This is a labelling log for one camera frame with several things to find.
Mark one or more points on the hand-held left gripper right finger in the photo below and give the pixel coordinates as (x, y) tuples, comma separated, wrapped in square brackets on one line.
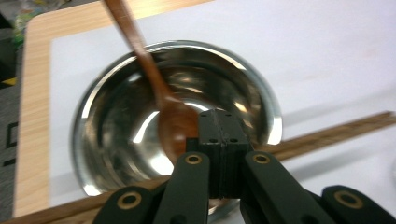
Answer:
[(267, 186)]

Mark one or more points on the steel bowl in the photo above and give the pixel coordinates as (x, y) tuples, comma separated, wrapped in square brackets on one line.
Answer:
[(118, 124)]

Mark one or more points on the striped stand base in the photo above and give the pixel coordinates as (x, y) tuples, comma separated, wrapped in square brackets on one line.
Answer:
[(6, 62)]

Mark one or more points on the wooden spoon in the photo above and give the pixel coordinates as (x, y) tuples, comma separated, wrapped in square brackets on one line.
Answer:
[(174, 121)]

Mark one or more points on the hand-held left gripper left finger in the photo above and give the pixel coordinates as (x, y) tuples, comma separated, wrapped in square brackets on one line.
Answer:
[(186, 186)]

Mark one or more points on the green packet on floor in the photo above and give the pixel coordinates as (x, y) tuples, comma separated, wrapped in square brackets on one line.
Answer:
[(19, 29)]

